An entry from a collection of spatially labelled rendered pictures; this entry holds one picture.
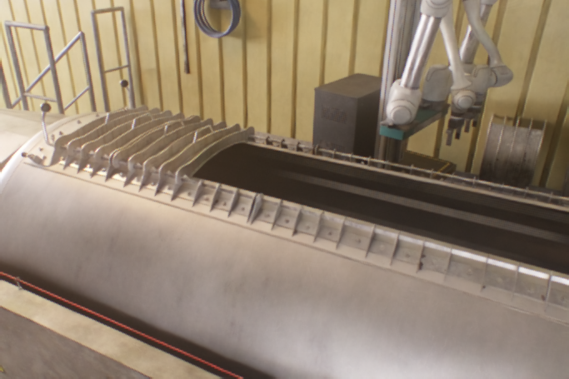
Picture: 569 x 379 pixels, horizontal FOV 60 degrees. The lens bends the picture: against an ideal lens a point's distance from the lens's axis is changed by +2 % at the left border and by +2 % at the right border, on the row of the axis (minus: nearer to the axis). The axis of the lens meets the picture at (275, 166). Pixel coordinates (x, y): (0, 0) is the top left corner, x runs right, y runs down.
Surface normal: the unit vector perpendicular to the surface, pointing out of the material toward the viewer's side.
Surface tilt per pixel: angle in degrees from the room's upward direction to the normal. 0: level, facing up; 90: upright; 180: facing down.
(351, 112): 90
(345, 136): 90
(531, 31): 90
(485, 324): 43
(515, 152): 73
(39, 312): 0
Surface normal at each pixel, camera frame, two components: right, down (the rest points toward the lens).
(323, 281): -0.32, -0.39
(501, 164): -0.45, 0.21
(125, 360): 0.01, -0.91
